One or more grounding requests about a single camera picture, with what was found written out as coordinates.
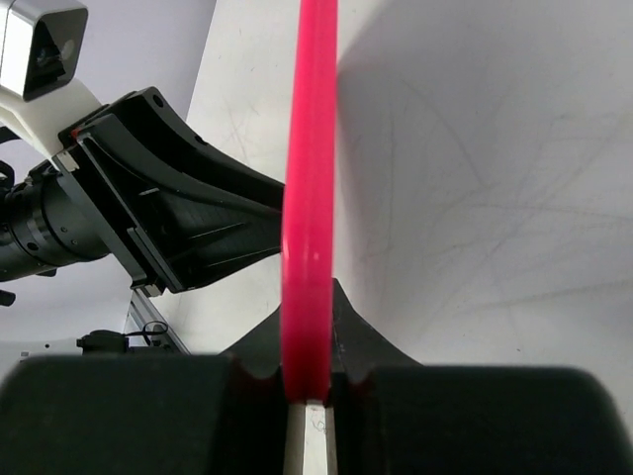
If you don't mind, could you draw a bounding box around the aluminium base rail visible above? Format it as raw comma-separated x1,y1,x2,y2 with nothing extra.
124,290,190,354

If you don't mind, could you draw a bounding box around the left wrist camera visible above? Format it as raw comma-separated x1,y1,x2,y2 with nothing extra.
1,0,101,158

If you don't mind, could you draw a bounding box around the pink framed whiteboard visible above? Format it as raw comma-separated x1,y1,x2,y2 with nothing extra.
280,1,338,474

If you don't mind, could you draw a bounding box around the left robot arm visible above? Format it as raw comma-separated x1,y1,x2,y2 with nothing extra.
1,87,284,295

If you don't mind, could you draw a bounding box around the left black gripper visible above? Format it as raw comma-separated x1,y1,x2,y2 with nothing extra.
58,87,284,293

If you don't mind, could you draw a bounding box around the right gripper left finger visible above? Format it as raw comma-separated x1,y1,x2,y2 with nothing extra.
1,315,288,474

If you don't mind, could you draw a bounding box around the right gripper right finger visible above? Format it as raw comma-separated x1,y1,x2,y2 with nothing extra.
329,284,632,474

